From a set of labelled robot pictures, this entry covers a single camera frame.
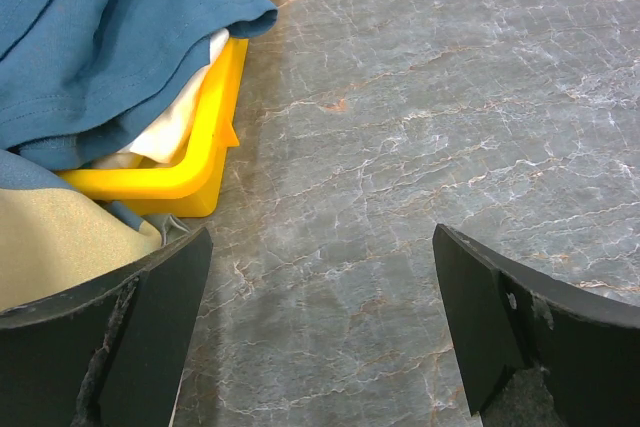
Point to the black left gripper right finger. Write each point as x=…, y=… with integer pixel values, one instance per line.
x=533, y=350

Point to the dark blue t-shirt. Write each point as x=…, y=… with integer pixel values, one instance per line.
x=81, y=79

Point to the blue beige checkered pillow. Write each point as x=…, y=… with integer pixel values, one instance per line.
x=54, y=238

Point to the white t-shirt in bin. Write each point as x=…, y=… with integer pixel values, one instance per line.
x=162, y=139

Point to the yellow plastic bin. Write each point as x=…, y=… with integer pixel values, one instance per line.
x=189, y=185

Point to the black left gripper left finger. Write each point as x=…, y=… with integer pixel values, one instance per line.
x=110, y=351

